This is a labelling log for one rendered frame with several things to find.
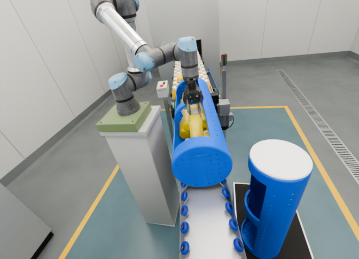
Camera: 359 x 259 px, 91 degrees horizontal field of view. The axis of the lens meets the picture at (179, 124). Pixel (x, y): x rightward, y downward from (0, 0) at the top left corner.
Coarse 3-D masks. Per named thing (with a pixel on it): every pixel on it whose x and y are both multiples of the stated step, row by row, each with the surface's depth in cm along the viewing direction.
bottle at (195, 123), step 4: (192, 116) 89; (196, 116) 89; (192, 120) 89; (196, 120) 88; (200, 120) 89; (192, 124) 88; (196, 124) 88; (200, 124) 89; (192, 128) 89; (196, 128) 88; (200, 128) 88; (192, 132) 88; (196, 132) 88; (200, 132) 88; (192, 136) 88; (196, 136) 88
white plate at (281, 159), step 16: (256, 144) 99; (272, 144) 97; (288, 144) 95; (256, 160) 89; (272, 160) 88; (288, 160) 87; (304, 160) 85; (272, 176) 81; (288, 176) 79; (304, 176) 79
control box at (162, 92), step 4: (160, 84) 178; (164, 84) 177; (160, 88) 170; (164, 88) 170; (168, 88) 186; (160, 92) 173; (164, 92) 173; (168, 92) 182; (160, 96) 175; (164, 96) 175
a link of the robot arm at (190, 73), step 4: (184, 68) 80; (188, 68) 74; (192, 68) 74; (196, 68) 75; (184, 72) 76; (188, 72) 75; (192, 72) 75; (196, 72) 76; (184, 76) 77; (188, 76) 76; (192, 76) 76
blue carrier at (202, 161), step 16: (176, 96) 148; (208, 96) 122; (176, 112) 113; (208, 112) 100; (176, 128) 117; (208, 128) 86; (176, 144) 105; (192, 144) 77; (208, 144) 76; (224, 144) 82; (176, 160) 80; (192, 160) 80; (208, 160) 80; (224, 160) 80; (176, 176) 86; (192, 176) 86; (208, 176) 86; (224, 176) 86
